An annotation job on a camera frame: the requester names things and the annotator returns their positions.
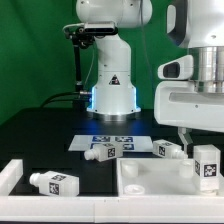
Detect black camera on stand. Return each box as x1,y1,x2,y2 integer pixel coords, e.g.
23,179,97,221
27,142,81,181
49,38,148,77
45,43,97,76
62,22,118,92

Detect paper sheet with tags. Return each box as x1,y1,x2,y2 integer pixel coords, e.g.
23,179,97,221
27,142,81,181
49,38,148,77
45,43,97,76
69,135,153,152

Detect white front fence bar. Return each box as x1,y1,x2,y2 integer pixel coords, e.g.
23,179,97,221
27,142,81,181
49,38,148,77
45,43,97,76
0,196,224,223

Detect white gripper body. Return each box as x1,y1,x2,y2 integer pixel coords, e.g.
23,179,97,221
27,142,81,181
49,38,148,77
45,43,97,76
154,55,224,132

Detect white fence bar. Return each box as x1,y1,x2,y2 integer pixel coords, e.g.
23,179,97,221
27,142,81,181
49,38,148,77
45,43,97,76
0,196,224,223
0,159,23,196

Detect white square table top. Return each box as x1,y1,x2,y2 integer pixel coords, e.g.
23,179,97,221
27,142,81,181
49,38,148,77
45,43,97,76
117,158,224,197

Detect black cables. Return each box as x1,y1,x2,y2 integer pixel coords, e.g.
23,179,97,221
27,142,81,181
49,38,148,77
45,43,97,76
40,91,92,109

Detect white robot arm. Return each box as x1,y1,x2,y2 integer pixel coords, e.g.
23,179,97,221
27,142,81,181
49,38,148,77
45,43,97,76
76,0,224,137

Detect white left fence bar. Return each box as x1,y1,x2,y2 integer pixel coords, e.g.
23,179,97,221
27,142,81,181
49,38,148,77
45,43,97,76
0,159,23,196

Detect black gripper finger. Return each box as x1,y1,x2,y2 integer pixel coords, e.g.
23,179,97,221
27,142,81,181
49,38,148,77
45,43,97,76
178,127,193,153

